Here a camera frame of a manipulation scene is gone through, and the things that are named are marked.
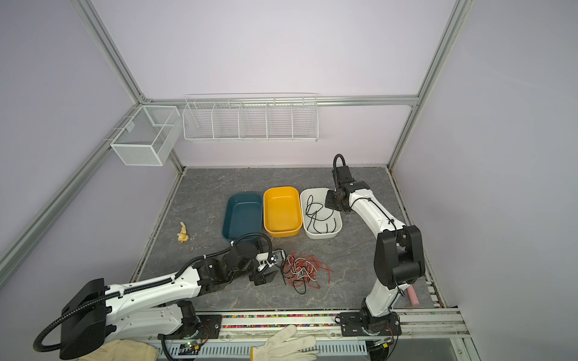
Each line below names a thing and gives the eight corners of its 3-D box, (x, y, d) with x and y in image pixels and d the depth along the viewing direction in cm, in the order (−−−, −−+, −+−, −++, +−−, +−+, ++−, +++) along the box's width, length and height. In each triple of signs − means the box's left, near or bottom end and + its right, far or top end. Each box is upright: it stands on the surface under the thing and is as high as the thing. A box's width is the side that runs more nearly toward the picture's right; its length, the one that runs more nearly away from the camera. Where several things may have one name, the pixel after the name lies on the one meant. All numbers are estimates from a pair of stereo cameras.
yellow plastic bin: (260, 238, 97) (258, 231, 92) (265, 194, 112) (264, 186, 107) (302, 238, 97) (302, 231, 92) (301, 194, 112) (301, 186, 107)
